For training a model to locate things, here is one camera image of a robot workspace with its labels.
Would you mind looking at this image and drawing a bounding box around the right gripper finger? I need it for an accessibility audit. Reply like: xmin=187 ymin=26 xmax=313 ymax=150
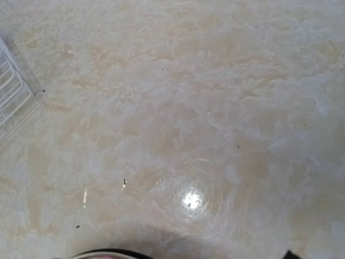
xmin=284 ymin=250 xmax=302 ymax=259

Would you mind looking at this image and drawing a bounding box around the black rimmed plate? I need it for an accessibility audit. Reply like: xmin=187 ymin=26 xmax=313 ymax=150
xmin=72 ymin=248 xmax=153 ymax=259

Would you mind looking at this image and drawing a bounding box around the white wire dish rack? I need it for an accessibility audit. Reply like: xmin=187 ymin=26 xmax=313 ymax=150
xmin=1 ymin=38 xmax=33 ymax=127

